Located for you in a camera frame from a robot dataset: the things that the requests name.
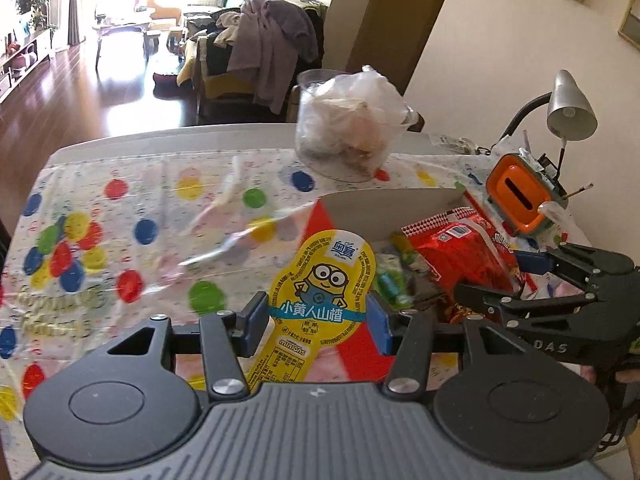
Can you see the clear plastic tub with bag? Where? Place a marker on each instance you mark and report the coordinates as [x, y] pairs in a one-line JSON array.
[[350, 125]]

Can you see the narrow gold framed picture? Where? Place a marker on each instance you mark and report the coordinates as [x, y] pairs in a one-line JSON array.
[[631, 22]]

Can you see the green wrapped candies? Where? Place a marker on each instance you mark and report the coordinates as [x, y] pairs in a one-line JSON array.
[[395, 280]]

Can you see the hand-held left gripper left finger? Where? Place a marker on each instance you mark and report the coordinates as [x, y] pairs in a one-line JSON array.
[[255, 320]]

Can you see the orange and green tissue box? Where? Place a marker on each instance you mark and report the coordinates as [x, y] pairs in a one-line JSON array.
[[520, 190]]

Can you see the long TV cabinet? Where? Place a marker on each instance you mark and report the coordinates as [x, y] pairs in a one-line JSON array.
[[25, 65]]

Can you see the red brown snack packet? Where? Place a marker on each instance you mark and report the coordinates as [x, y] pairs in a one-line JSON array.
[[462, 314]]

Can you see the thin paintbrush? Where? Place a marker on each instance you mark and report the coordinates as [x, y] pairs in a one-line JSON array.
[[579, 191]]

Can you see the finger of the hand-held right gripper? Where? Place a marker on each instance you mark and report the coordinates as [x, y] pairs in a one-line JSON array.
[[500, 302], [532, 262]]

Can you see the yellow cartoon snack packet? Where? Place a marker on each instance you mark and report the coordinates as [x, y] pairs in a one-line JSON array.
[[320, 280]]

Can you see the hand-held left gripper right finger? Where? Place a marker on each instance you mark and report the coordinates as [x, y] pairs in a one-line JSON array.
[[377, 322]]

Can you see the coffee table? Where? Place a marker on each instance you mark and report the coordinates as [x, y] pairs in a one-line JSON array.
[[122, 27]]

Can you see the large red snack bag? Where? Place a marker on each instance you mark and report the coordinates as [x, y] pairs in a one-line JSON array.
[[460, 255]]

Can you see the grey curtain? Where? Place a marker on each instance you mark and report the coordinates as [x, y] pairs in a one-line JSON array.
[[77, 0]]

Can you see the grey desk lamp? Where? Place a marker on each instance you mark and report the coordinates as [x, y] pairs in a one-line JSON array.
[[570, 110]]

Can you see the red cardboard box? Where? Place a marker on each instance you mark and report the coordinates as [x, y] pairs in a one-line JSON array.
[[340, 220]]

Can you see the polka dot tablecloth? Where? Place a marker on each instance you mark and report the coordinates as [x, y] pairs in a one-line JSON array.
[[150, 210]]

